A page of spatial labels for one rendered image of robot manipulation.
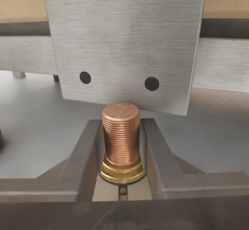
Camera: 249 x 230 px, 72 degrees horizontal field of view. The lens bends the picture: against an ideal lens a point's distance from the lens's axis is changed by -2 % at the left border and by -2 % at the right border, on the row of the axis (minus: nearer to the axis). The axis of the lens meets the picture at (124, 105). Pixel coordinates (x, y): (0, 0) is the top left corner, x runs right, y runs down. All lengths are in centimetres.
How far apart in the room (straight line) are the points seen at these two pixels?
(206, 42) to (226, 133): 22
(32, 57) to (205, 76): 22
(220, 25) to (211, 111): 24
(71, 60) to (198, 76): 12
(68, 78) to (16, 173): 17
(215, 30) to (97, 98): 15
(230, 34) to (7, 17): 32
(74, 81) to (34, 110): 30
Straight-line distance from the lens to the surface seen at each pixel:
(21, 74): 74
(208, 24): 23
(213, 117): 41
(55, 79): 63
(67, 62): 17
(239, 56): 19
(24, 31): 34
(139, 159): 16
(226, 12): 23
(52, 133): 35
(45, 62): 26
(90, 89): 16
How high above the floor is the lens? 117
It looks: 27 degrees up
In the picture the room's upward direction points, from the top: 179 degrees clockwise
